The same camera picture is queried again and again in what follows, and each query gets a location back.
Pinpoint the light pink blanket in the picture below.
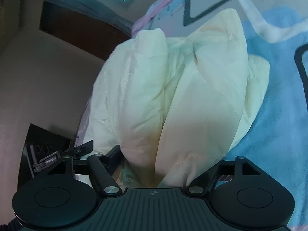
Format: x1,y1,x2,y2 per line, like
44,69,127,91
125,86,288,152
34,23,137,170
131,9,165,38

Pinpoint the brown wooden door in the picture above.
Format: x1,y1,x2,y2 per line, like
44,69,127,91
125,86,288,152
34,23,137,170
40,1,132,62

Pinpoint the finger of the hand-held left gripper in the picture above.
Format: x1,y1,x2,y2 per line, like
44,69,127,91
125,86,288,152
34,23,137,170
59,140,94,161

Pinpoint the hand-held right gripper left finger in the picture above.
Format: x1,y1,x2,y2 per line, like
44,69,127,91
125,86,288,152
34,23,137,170
47,145,124,196

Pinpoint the pink and blue printed bedsheet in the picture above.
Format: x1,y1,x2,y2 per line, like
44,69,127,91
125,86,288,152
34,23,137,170
76,0,308,231

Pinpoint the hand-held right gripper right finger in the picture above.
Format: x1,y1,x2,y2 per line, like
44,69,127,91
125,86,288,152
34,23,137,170
182,156,262,195

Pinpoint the cream puffer jacket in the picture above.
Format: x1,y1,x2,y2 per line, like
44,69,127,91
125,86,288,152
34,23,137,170
79,8,271,188

